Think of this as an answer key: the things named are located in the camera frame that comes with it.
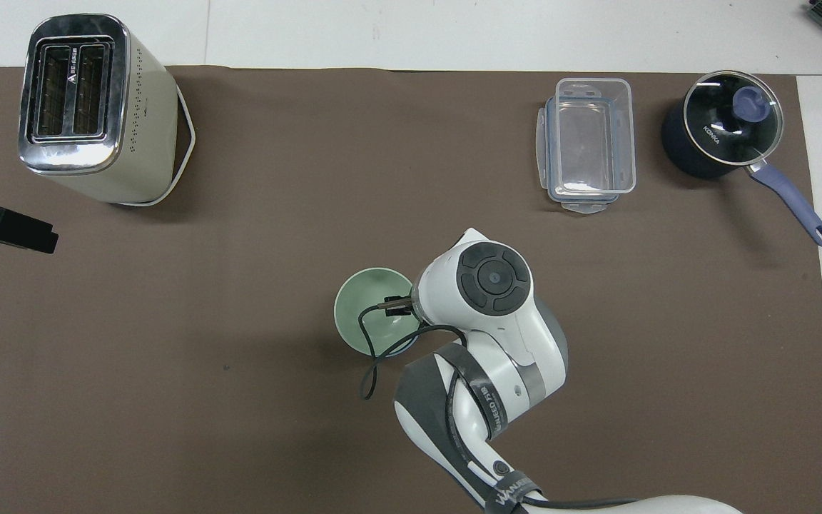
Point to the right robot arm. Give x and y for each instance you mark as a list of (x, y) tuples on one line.
[(511, 335)]

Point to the green bowl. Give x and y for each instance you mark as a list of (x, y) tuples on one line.
[(355, 307)]

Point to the clear lid with blue clips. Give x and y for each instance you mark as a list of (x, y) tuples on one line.
[(582, 207)]

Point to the clear plastic food container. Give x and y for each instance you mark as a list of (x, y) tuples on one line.
[(589, 135)]

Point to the dark blue saucepan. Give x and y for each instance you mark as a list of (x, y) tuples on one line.
[(678, 146)]

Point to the cream and chrome toaster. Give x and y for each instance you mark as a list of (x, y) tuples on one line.
[(136, 135)]

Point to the glass lid with blue knob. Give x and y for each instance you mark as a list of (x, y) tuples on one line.
[(721, 118)]

